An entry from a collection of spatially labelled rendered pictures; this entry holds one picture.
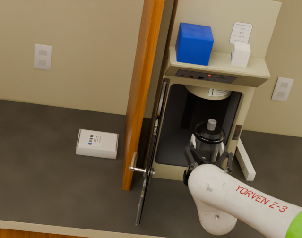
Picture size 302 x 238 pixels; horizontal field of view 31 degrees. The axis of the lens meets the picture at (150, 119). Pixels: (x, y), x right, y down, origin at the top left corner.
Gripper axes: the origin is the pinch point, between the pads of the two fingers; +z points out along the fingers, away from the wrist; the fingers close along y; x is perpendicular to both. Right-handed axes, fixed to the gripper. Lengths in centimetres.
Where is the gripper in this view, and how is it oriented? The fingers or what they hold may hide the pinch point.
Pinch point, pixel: (206, 143)
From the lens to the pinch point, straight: 185.4
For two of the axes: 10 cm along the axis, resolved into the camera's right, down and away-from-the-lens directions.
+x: -1.6, 8.1, 5.6
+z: -0.1, -5.7, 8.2
